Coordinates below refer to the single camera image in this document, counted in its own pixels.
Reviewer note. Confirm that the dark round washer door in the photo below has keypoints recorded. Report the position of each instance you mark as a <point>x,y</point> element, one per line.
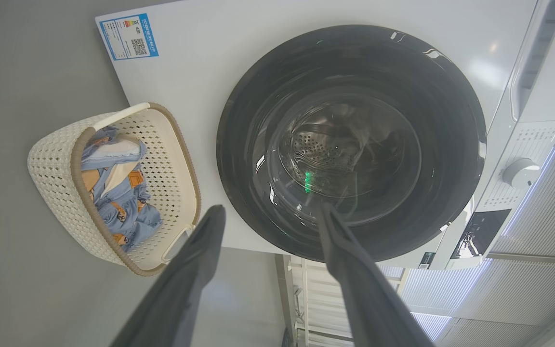
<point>441,144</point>

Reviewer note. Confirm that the white control knob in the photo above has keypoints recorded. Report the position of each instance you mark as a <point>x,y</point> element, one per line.
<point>520,172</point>

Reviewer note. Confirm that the white metal frame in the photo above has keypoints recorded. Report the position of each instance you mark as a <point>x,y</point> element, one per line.
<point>325,299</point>

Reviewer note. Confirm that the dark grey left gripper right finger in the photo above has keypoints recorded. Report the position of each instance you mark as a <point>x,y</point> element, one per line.
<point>369,303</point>

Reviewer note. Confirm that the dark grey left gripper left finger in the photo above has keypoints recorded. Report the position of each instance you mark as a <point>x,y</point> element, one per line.
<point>176,299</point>

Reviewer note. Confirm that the blue cartoon print garment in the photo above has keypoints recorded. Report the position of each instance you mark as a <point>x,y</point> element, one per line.
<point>138,226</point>

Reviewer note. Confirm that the blue energy label sticker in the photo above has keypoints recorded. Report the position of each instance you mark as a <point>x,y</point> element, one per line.
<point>129,36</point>

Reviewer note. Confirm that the white washing machine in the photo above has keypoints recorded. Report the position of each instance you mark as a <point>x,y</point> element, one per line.
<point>195,77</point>

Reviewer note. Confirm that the cream perforated laundry basket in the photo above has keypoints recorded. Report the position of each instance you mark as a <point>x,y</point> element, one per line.
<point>56,178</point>

